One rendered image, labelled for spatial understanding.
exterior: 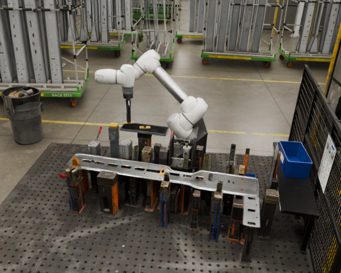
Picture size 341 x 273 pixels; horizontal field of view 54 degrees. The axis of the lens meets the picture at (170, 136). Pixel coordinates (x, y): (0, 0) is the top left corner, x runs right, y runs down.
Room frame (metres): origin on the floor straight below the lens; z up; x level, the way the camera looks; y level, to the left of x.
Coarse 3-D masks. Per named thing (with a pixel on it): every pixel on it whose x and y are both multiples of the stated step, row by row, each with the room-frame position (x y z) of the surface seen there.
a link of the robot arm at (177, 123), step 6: (174, 114) 2.71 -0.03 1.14; (180, 114) 2.71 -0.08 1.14; (168, 120) 2.69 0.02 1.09; (174, 120) 2.65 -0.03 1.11; (180, 120) 2.65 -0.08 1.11; (186, 120) 2.66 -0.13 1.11; (168, 126) 2.68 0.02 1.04; (174, 126) 2.63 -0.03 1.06; (180, 126) 2.64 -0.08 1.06; (186, 126) 2.65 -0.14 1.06; (192, 126) 2.69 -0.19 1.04; (174, 132) 2.65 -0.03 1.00; (180, 132) 2.63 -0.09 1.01; (186, 132) 2.64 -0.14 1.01
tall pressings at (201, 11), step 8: (192, 0) 11.66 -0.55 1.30; (200, 0) 11.65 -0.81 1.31; (192, 8) 11.64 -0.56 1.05; (200, 8) 11.63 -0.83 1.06; (192, 16) 11.63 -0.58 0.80; (200, 16) 11.61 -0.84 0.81; (192, 24) 11.60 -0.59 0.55; (200, 24) 11.58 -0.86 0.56; (216, 24) 11.69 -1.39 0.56; (200, 32) 11.56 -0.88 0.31; (216, 32) 11.22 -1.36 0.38
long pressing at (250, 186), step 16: (80, 160) 2.12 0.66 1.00; (96, 160) 2.13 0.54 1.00; (112, 160) 2.14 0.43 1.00; (128, 160) 2.14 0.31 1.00; (144, 176) 1.95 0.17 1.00; (160, 176) 1.95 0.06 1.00; (176, 176) 1.96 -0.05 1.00; (192, 176) 1.97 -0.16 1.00; (224, 176) 1.98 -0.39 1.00; (240, 176) 1.98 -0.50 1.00; (224, 192) 1.80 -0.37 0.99; (240, 192) 1.80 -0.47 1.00; (256, 192) 1.80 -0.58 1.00
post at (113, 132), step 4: (108, 128) 2.40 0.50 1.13; (112, 128) 2.39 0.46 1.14; (116, 128) 2.39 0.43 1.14; (108, 132) 2.40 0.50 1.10; (112, 132) 2.39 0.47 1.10; (116, 132) 2.39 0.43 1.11; (112, 136) 2.39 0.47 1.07; (116, 136) 2.39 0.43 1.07; (112, 140) 2.39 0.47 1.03; (116, 140) 2.39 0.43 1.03; (112, 144) 2.40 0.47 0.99; (116, 144) 2.40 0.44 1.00; (112, 148) 2.40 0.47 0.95; (116, 148) 2.39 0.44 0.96; (112, 152) 2.40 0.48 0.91; (116, 152) 2.39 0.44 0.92; (112, 156) 2.40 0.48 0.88; (116, 156) 2.39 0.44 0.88
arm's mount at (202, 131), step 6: (198, 126) 2.79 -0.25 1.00; (204, 126) 2.72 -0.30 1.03; (198, 132) 2.70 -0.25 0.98; (204, 132) 2.61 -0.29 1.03; (174, 138) 2.93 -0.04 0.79; (198, 138) 2.60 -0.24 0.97; (204, 138) 2.58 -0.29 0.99; (198, 144) 2.58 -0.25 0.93; (204, 144) 2.58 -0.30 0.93; (174, 150) 2.71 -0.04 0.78; (180, 150) 2.63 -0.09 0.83; (204, 150) 2.58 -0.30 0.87; (174, 156) 2.61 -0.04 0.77; (180, 156) 2.56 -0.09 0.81
